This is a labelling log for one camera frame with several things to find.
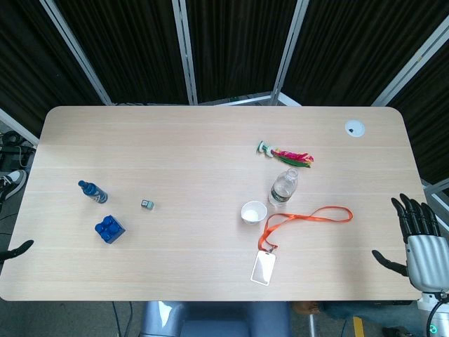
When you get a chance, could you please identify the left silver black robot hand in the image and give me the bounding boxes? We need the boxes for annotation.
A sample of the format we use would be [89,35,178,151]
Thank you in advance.
[0,239,35,261]

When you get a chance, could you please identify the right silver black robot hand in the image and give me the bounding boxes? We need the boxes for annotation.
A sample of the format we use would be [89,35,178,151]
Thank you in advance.
[371,192,449,292]

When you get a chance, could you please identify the transparent plastic water bottle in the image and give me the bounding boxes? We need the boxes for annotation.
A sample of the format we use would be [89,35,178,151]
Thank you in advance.
[268,167,300,207]

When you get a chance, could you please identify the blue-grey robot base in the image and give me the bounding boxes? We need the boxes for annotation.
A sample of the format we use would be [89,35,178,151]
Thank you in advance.
[140,300,292,337]

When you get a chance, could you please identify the blue spray bottle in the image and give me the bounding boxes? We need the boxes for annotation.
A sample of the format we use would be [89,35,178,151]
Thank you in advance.
[77,180,109,205]

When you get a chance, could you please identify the white paper cup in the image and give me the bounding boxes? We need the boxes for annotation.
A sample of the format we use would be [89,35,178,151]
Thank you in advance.
[240,200,269,225]

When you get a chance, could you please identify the black white sneaker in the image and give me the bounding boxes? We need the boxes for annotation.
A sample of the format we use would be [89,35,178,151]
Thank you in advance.
[0,169,28,201]

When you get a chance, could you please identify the blue building block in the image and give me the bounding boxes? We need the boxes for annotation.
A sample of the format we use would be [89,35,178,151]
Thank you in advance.
[94,214,126,245]

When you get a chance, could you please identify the white table leg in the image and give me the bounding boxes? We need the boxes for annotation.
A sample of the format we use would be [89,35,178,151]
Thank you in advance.
[307,301,316,337]

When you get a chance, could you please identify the black folding screen panel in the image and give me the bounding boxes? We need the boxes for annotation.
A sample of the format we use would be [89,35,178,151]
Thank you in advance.
[182,0,309,105]
[371,24,449,183]
[0,0,113,141]
[39,0,199,106]
[272,0,449,106]

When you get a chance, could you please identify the clear white badge holder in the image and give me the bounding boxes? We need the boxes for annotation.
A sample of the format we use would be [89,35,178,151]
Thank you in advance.
[250,249,277,287]

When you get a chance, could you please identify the colourful feather shuttlecock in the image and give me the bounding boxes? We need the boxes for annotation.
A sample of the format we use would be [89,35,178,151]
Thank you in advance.
[255,140,315,169]

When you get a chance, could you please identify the black equipment with cables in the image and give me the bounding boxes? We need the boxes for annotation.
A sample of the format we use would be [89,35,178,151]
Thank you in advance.
[0,130,36,169]

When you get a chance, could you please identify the orange lanyard strap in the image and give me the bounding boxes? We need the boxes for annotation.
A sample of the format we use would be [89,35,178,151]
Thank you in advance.
[258,206,354,252]

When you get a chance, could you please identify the white round cable grommet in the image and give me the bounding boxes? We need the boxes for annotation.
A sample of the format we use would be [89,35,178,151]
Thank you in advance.
[344,119,366,138]

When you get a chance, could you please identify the white metal frame base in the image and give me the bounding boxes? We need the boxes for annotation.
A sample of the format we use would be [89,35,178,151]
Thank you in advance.
[198,91,302,106]

